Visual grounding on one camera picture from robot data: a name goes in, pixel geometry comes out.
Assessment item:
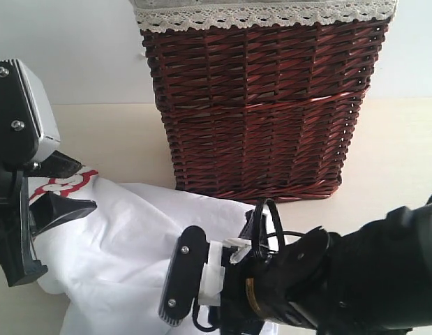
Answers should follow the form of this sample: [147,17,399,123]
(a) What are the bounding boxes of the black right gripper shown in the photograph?
[201,244,265,334]

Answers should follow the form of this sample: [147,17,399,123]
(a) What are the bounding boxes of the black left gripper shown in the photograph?
[0,151,97,287]

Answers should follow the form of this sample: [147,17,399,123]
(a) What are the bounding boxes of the white t-shirt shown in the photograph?
[29,167,252,334]

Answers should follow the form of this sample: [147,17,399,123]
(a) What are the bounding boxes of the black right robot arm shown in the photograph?
[208,195,432,334]

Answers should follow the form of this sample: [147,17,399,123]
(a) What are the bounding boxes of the white lace crochet cloth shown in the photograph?
[130,0,399,33]

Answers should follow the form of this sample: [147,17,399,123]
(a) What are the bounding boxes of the dark brown wicker basket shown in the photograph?
[142,19,389,202]

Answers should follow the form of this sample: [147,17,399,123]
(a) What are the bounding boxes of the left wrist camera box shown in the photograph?
[0,59,61,166]

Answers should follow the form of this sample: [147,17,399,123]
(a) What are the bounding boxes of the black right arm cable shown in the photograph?
[191,198,328,332]

